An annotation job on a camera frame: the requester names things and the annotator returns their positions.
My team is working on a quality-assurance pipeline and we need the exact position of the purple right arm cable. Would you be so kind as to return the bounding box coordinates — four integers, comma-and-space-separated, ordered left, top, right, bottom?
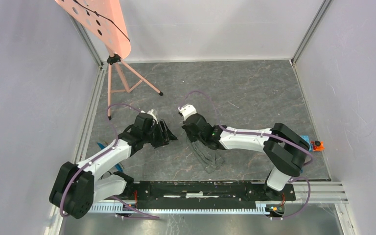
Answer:
179, 90, 314, 221

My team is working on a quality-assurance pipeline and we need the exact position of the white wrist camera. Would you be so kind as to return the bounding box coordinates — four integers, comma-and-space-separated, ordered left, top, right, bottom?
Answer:
146, 109, 159, 125
178, 104, 197, 121

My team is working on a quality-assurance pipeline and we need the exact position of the blue toy brick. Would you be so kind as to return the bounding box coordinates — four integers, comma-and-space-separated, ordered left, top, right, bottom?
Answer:
300, 135, 313, 152

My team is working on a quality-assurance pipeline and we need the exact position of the pink music stand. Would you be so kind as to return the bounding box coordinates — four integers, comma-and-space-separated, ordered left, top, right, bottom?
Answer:
56, 0, 164, 118

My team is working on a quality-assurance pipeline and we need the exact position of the grey cloth napkin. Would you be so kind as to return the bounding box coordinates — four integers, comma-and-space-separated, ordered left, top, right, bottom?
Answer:
189, 141, 225, 174

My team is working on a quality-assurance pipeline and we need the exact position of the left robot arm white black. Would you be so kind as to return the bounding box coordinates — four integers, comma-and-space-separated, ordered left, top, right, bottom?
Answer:
49, 112, 177, 219

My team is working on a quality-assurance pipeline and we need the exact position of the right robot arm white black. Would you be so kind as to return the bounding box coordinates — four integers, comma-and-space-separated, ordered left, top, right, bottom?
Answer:
182, 114, 311, 200

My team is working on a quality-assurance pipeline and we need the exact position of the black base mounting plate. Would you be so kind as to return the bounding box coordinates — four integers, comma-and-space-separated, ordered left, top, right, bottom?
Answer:
118, 181, 296, 210

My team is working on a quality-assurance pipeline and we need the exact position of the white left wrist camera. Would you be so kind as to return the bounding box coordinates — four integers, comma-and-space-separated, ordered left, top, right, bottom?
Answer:
146, 109, 159, 125

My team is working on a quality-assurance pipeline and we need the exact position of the orange toy piece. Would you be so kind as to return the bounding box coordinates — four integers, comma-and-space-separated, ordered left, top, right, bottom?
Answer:
311, 141, 325, 152

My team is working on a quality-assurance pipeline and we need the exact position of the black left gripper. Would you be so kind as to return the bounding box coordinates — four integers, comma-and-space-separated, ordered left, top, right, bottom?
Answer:
142, 119, 178, 149

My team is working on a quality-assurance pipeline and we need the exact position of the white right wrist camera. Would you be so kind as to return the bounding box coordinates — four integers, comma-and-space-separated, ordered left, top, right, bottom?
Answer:
178, 104, 197, 121

